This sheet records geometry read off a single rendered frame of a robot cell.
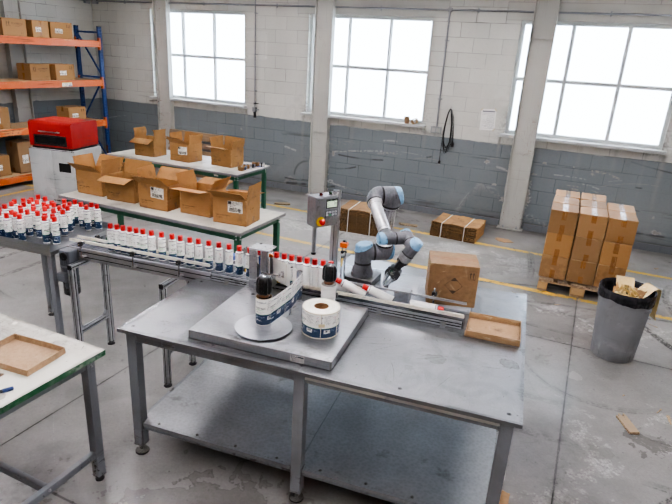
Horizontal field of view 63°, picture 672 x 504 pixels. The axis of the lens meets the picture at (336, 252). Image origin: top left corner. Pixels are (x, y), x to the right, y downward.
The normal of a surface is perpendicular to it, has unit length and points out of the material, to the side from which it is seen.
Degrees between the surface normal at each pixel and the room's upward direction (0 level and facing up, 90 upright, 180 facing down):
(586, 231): 91
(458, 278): 90
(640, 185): 90
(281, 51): 90
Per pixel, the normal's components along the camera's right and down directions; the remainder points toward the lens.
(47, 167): -0.23, 0.32
